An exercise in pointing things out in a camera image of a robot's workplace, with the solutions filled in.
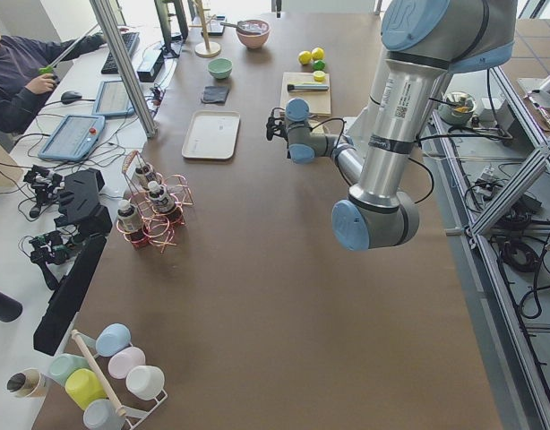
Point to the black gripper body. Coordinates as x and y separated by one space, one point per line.
279 128

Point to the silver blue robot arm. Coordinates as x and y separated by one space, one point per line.
423 43

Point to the cream serving tray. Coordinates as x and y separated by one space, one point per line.
211 135

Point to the wooden cutting board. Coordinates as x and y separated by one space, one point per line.
319 101

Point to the half lemon slice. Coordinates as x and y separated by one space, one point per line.
319 76

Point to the grey folded cloth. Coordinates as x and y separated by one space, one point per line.
215 94

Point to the green lime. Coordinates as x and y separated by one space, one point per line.
319 65

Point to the yellow lemon near lime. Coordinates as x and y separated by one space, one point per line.
304 57

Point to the mint green bowl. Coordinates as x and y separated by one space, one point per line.
220 68

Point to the yellow lemon far one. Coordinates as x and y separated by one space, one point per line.
317 53

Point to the pink bowl of ice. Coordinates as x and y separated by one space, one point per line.
255 41

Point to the wooden mug tree stand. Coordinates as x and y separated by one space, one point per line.
207 48

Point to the steel ice scoop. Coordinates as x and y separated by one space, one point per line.
246 27

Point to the dark sauce bottle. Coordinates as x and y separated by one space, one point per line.
159 197

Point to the blue teach pendant far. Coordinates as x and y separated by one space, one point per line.
112 100

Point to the blue teach pendant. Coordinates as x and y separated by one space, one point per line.
73 138
112 100

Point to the blue teach pendant near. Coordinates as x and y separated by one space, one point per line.
73 138

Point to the person at desk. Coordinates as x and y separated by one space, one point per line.
24 90

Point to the white cup rack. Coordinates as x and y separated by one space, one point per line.
109 379

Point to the copper wire bottle rack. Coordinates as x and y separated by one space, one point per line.
136 220

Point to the aluminium frame post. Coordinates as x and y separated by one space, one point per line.
107 22

